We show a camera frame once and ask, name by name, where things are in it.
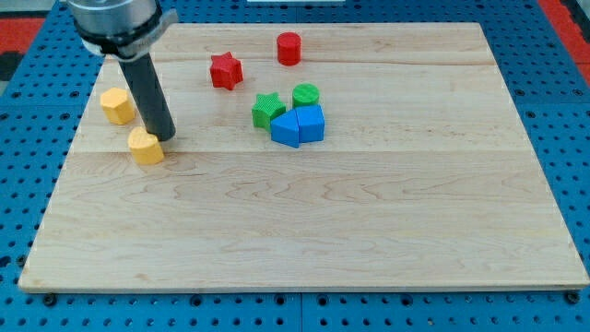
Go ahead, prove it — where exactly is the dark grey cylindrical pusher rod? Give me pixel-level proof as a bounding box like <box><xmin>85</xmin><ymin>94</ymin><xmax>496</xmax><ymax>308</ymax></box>
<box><xmin>119</xmin><ymin>53</ymin><xmax>176</xmax><ymax>141</ymax></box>

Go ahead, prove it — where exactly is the yellow heart block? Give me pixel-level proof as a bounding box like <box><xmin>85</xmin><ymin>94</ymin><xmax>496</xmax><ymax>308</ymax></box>
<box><xmin>127</xmin><ymin>126</ymin><xmax>164</xmax><ymax>165</ymax></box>

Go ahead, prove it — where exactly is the yellow hexagon block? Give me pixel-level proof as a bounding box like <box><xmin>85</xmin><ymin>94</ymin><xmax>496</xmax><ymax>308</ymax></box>
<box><xmin>100</xmin><ymin>88</ymin><xmax>136</xmax><ymax>125</ymax></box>

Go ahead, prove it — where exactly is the red star block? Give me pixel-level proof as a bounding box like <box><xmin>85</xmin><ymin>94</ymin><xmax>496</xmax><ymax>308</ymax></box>
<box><xmin>209</xmin><ymin>52</ymin><xmax>243</xmax><ymax>90</ymax></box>

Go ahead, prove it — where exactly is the green star block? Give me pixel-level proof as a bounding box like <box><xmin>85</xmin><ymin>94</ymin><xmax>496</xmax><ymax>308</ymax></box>
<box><xmin>252</xmin><ymin>92</ymin><xmax>286</xmax><ymax>132</ymax></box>

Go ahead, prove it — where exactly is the red cylinder block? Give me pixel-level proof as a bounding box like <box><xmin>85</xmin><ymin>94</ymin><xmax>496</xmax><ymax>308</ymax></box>
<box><xmin>277</xmin><ymin>31</ymin><xmax>301</xmax><ymax>66</ymax></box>

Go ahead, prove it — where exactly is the blue pentagon block left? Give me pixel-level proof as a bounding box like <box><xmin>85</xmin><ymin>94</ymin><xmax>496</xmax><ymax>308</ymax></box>
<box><xmin>270</xmin><ymin>110</ymin><xmax>300</xmax><ymax>148</ymax></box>

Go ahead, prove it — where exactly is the blue pentagon block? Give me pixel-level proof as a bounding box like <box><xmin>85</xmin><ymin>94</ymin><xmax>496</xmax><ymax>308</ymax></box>
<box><xmin>270</xmin><ymin>110</ymin><xmax>300</xmax><ymax>148</ymax></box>
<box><xmin>295</xmin><ymin>104</ymin><xmax>325</xmax><ymax>143</ymax></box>

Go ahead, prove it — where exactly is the green cylinder block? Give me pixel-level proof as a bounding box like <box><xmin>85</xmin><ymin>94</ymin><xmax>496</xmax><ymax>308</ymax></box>
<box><xmin>291</xmin><ymin>83</ymin><xmax>320</xmax><ymax>108</ymax></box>

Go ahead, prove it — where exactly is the blue pentagon block right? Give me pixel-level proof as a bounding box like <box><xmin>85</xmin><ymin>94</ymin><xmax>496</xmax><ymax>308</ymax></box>
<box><xmin>295</xmin><ymin>104</ymin><xmax>325</xmax><ymax>143</ymax></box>

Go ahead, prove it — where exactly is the light wooden board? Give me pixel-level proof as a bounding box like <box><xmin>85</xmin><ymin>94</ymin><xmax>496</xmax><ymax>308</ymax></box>
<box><xmin>18</xmin><ymin>23</ymin><xmax>589</xmax><ymax>293</ymax></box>

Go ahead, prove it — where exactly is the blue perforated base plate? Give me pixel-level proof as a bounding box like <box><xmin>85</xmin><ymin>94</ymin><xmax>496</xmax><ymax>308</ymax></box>
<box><xmin>1</xmin><ymin>1</ymin><xmax>589</xmax><ymax>331</ymax></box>

